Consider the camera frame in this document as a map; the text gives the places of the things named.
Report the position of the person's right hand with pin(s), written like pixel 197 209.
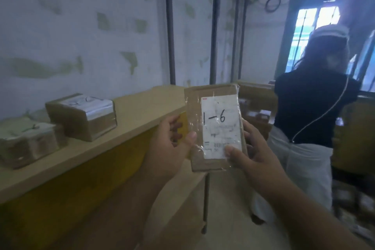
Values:
pixel 257 170

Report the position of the person's left hand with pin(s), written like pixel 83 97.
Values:
pixel 170 156

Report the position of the small box red-topped label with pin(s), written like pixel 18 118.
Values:
pixel 88 123

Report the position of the small tape-wrapped box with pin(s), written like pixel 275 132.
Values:
pixel 29 147

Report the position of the person's left forearm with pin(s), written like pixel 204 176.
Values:
pixel 123 214

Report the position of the white cap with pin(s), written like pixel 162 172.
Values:
pixel 331 31

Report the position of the window with green frame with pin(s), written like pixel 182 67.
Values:
pixel 325 15

